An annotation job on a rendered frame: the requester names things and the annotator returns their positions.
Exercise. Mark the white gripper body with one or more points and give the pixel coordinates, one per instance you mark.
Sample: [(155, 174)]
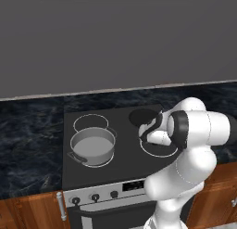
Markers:
[(159, 137)]

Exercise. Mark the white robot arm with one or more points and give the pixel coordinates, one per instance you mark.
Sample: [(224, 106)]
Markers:
[(191, 164)]

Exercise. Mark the black frying pan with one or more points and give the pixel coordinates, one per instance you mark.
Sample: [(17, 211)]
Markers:
[(142, 117)]

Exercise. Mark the dark grey stove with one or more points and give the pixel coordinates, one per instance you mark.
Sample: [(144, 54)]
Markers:
[(123, 158)]

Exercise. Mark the grey metal pot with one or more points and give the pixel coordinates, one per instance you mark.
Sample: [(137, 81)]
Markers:
[(92, 146)]

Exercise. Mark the black stove knob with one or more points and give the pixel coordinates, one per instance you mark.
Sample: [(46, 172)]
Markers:
[(95, 197), (75, 201), (114, 194)]

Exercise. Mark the brown wooden cupboard door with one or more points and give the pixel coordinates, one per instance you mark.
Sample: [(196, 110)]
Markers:
[(216, 195), (31, 212)]

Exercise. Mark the black oven door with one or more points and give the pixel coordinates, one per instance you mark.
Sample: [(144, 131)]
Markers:
[(108, 220)]

